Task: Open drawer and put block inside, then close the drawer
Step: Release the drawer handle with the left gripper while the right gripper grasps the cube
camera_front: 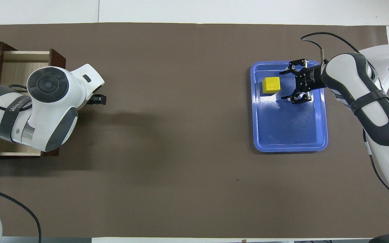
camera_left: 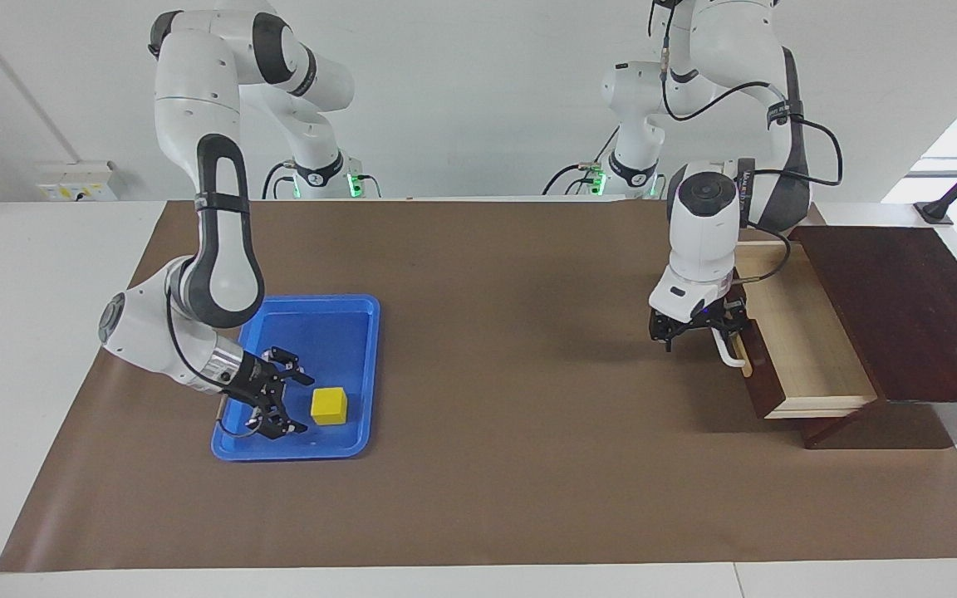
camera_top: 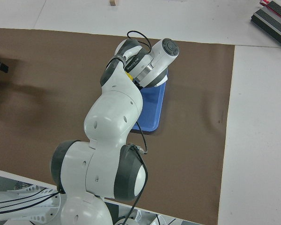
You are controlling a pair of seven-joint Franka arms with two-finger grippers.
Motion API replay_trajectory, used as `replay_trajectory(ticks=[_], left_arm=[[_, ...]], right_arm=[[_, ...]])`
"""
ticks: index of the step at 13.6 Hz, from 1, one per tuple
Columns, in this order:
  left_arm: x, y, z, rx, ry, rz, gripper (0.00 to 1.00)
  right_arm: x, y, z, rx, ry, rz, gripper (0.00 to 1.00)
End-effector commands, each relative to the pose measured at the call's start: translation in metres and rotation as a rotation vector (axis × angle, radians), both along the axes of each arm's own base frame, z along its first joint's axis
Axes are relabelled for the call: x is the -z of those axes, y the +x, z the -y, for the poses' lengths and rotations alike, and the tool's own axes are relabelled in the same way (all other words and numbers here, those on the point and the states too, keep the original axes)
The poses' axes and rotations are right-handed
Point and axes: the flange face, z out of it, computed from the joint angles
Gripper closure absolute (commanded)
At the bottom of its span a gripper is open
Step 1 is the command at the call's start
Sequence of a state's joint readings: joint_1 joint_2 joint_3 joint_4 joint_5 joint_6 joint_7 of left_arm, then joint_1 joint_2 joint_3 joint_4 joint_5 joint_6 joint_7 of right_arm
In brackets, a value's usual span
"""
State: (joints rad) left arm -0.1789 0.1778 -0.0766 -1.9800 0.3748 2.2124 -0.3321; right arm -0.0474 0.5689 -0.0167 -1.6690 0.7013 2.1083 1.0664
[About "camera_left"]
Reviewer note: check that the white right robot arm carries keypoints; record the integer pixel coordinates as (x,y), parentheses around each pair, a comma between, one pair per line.
(196,100)

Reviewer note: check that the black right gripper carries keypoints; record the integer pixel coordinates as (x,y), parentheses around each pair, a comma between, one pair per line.
(252,380)

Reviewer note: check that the white wall socket strip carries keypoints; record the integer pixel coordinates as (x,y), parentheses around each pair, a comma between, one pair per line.
(76,183)

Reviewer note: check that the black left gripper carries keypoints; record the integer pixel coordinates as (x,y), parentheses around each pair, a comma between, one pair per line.
(686,325)

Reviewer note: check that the yellow cube block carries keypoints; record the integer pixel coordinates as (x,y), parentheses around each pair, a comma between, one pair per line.
(329,407)

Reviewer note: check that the brown paper table mat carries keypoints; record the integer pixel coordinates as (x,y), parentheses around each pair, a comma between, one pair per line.
(528,457)

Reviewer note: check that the dark wooden drawer cabinet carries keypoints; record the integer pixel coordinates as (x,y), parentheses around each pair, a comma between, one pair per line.
(902,316)

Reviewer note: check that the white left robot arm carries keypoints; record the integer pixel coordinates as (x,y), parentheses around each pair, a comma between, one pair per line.
(707,241)

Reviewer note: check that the blue plastic tray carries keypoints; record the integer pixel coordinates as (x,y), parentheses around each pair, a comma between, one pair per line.
(345,332)

